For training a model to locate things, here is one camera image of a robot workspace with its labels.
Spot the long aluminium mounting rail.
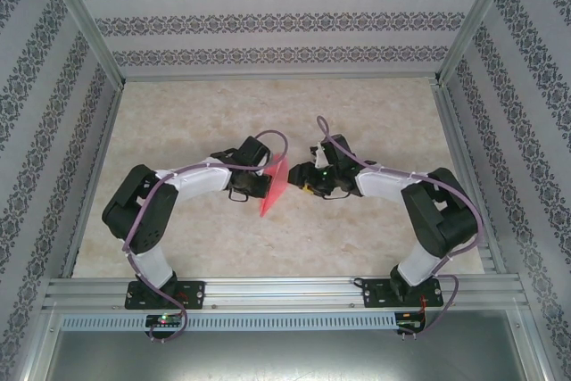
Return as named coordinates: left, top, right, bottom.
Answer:
left=42, top=276, right=523, bottom=311

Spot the aluminium frame post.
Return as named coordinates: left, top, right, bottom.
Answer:
left=434, top=0, right=534, bottom=87
left=519, top=307, right=566, bottom=381
left=37, top=0, right=126, bottom=87
left=11, top=307, right=62, bottom=381

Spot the slotted grey cable duct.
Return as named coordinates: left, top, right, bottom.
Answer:
left=60, top=311, right=398, bottom=331

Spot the purple cable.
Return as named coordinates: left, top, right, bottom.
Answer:
left=315, top=115, right=486, bottom=337
left=122, top=129, right=290, bottom=342

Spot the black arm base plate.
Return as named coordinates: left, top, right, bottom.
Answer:
left=363, top=277, right=443, bottom=310
left=124, top=280, right=206, bottom=311

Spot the right silver white camera mount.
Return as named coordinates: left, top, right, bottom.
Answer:
left=309, top=141, right=330, bottom=169

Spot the aluminium side rail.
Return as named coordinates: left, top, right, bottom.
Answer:
left=60, top=84, right=126, bottom=279
left=430, top=79, right=509, bottom=277

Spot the grey sheet metal panel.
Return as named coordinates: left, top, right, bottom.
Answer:
left=44, top=330, right=548, bottom=381

